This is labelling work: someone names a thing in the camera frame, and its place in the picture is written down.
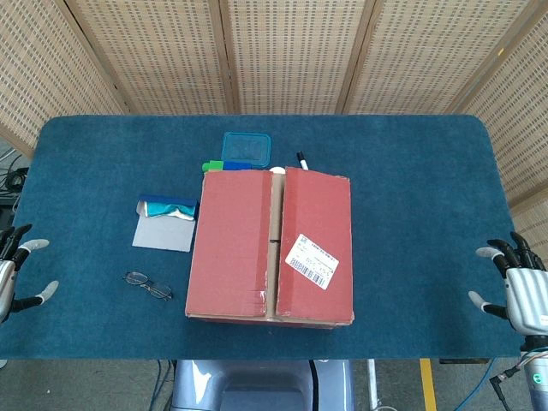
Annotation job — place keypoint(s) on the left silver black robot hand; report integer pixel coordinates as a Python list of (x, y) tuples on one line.
[(6, 278)]

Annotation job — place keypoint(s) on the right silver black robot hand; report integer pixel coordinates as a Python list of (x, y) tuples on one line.
[(528, 295)]

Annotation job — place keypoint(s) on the red brown cardboard box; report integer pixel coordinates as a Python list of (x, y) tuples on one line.
[(233, 240)]

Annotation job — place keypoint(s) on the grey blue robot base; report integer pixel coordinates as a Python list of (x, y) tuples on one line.
[(261, 385)]

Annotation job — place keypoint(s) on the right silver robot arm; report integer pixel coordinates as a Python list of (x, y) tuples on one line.
[(538, 381)]

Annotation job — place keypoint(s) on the small blue grey open box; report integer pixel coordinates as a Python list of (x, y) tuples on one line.
[(164, 235)]

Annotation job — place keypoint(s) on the thin-framed eyeglasses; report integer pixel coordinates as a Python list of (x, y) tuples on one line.
[(157, 290)]

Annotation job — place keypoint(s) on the teal white cloth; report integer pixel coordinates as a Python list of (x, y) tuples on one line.
[(164, 210)]

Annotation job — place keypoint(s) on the white metal pole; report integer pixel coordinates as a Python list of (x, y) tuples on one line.
[(373, 383)]

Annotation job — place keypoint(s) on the green toy block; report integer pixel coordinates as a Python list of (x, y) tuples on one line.
[(212, 165)]

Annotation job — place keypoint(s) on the blue toy block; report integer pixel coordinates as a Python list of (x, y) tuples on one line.
[(236, 165)]

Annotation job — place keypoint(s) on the black white marker pen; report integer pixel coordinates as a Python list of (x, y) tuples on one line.
[(303, 161)]

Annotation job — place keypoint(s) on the teal plastic container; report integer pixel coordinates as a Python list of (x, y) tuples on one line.
[(247, 147)]

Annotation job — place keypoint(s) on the small white round object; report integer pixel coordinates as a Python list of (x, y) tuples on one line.
[(277, 170)]

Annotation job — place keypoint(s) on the woven bamboo folding screen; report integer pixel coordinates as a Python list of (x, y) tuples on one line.
[(299, 51)]

